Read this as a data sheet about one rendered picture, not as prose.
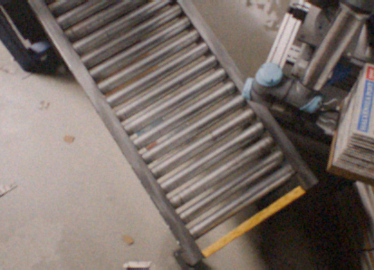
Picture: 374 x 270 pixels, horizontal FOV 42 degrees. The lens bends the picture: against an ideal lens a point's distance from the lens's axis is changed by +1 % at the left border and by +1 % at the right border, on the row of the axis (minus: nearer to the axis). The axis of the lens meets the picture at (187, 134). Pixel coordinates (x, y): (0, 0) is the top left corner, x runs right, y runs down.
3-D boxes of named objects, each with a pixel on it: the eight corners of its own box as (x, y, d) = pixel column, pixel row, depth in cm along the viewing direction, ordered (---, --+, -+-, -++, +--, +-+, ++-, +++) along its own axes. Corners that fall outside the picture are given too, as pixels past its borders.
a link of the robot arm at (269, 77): (297, 72, 153) (287, 87, 164) (265, 55, 154) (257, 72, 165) (287, 91, 151) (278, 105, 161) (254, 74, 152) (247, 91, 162)
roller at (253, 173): (288, 161, 183) (287, 153, 179) (183, 229, 176) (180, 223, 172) (280, 153, 186) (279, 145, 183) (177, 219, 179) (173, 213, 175)
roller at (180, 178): (269, 133, 185) (266, 123, 182) (165, 198, 178) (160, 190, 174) (262, 127, 189) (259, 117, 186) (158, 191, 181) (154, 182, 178)
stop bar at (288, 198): (304, 193, 177) (306, 192, 175) (205, 259, 170) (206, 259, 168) (299, 186, 177) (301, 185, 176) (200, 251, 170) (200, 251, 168)
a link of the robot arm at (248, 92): (244, 91, 162) (239, 101, 170) (275, 101, 161) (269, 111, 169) (250, 71, 165) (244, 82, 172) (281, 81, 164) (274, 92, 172)
